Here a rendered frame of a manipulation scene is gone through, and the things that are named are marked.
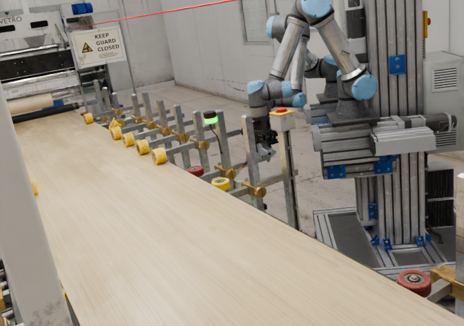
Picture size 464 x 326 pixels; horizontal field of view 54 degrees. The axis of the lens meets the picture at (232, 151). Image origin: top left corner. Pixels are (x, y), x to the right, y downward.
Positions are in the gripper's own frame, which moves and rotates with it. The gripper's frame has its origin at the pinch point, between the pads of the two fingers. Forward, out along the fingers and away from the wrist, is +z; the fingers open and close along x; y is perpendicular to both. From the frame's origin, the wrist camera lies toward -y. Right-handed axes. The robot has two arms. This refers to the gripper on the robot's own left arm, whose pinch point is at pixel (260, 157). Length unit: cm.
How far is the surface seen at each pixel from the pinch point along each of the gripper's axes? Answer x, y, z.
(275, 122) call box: -21.6, 25.8, -24.2
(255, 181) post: -10.8, 3.9, 7.4
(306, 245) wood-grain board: -53, 54, 4
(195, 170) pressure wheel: -15.9, -27.6, 3.6
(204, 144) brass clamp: 5.4, -40.5, -1.6
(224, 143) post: -1.7, -19.4, -5.9
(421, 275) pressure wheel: -55, 89, 4
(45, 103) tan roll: 46, -275, -8
